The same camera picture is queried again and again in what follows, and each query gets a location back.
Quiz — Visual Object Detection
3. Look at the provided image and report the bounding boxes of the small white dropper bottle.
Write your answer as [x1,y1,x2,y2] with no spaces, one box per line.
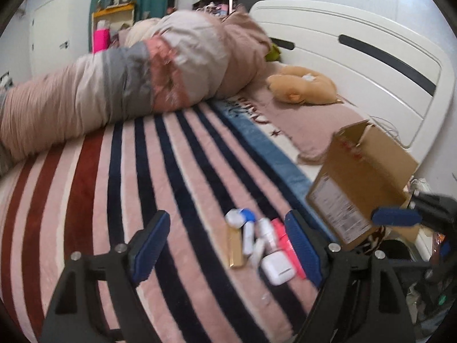
[257,218,278,253]

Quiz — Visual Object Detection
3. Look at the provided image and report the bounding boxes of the pink marker pen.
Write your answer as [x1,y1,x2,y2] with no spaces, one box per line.
[271,218,307,280]

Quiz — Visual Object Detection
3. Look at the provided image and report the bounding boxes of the pink gift bag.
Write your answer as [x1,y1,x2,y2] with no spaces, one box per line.
[93,29,110,53]

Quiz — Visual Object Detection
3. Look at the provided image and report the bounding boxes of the green plush toy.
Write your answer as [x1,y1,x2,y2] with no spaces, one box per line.
[265,43,281,62]

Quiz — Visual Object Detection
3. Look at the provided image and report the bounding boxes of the white door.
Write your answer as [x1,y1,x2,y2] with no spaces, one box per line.
[30,0,73,77]

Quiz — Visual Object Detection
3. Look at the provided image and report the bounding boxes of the white earbuds case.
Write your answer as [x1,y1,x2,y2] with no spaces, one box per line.
[260,251,296,286]

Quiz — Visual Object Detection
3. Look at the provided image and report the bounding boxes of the cardboard box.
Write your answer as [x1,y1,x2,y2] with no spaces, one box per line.
[307,121,418,250]

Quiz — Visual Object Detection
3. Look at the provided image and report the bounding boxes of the blue white contact lens case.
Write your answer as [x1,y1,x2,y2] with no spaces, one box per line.
[225,208,256,229]

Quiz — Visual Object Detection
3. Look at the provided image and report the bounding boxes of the yellow shelf cabinet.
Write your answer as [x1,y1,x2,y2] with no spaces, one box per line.
[91,2,136,35]

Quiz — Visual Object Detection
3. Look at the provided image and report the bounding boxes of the rolled patchwork quilt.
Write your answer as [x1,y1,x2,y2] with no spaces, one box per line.
[1,9,272,173]

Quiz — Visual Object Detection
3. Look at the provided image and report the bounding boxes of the striped plush blanket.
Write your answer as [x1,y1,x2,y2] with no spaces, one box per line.
[1,102,321,342]

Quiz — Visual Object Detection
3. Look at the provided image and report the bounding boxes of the pink corduroy pillow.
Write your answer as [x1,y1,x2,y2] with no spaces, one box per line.
[234,62,364,165]

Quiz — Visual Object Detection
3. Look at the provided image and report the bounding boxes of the white bed headboard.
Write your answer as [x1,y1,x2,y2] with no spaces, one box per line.
[250,0,456,163]

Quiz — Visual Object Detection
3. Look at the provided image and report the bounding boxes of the gold rectangular bar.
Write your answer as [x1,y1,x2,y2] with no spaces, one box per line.
[227,226,245,268]

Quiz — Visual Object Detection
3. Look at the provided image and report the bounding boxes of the brown plush toy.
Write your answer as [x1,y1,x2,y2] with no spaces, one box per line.
[266,66,341,105]

